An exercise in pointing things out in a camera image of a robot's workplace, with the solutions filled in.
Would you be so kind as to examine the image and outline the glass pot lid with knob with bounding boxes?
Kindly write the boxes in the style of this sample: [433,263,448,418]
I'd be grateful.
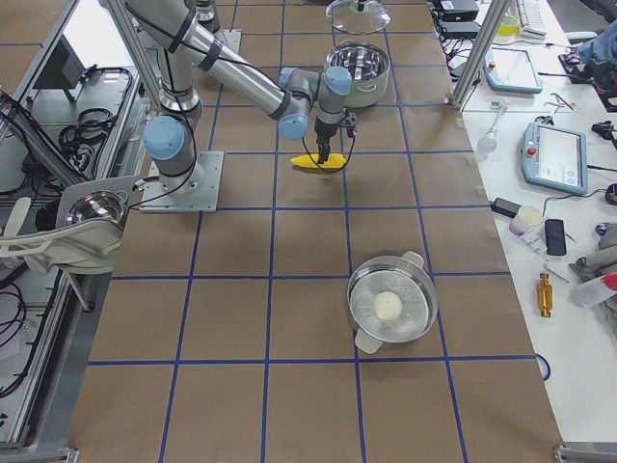
[326,0,391,35]

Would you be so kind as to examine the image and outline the blue teach pendant far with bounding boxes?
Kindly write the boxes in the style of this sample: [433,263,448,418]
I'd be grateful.
[484,47,543,95]

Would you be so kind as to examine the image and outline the blue teach pendant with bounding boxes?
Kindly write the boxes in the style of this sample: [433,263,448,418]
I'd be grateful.
[484,47,543,95]
[520,123,588,196]

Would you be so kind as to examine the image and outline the yellow tape roll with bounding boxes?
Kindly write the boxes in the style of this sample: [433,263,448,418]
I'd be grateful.
[497,14,521,37]

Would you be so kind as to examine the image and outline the gold brass fitting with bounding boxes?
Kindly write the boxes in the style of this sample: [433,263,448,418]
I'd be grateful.
[536,272,552,318]

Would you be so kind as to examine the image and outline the pale green cooking pot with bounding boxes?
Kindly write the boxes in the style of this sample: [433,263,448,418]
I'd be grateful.
[325,41,391,109]

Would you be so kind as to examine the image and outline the yellow plastic corn cob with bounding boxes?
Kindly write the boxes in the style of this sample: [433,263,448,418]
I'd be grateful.
[290,153,347,173]

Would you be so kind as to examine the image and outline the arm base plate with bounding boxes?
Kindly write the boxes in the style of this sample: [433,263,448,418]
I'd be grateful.
[137,150,225,213]

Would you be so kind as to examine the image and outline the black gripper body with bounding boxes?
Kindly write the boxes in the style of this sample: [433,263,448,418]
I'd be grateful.
[314,108,358,145]

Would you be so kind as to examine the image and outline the pot with yellow food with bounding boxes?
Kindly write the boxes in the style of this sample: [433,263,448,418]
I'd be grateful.
[55,176,138,229]

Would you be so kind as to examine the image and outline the steel steamer pot with lid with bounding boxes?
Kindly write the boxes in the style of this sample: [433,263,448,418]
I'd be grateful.
[347,251,439,354]

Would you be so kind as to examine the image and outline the blue teach pendant near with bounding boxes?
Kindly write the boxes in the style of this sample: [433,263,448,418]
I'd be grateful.
[520,123,588,196]

